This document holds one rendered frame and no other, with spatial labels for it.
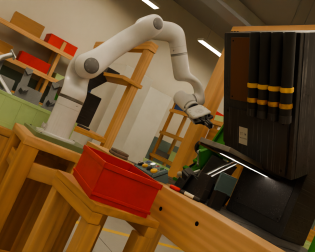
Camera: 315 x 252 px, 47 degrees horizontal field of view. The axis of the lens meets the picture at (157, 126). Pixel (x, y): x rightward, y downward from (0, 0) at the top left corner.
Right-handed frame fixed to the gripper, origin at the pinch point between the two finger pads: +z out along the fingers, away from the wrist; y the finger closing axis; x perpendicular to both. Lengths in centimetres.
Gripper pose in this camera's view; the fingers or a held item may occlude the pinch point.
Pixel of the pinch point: (208, 124)
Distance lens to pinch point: 183.8
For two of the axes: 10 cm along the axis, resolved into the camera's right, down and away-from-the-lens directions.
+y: 9.0, -3.2, 2.9
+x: 1.0, 8.1, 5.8
